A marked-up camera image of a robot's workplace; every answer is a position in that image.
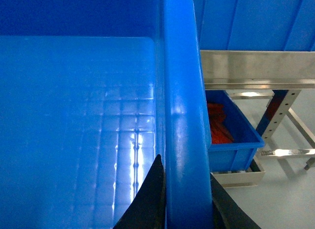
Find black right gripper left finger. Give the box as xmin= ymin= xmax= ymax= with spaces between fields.
xmin=114 ymin=154 xmax=166 ymax=229

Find blue crate on upper shelf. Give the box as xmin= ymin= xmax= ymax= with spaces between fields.
xmin=193 ymin=0 xmax=315 ymax=52

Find large blue plastic crate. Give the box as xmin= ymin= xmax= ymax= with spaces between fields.
xmin=0 ymin=0 xmax=213 ymax=229

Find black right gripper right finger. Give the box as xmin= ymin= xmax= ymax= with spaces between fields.
xmin=210 ymin=174 xmax=261 ymax=229

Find stainless steel roller shelf rack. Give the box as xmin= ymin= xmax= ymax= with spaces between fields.
xmin=201 ymin=50 xmax=315 ymax=188

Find small blue bin red parts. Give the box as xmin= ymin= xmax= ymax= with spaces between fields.
xmin=205 ymin=91 xmax=264 ymax=172

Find red packaged parts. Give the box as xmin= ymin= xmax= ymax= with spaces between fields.
xmin=207 ymin=103 xmax=234 ymax=144

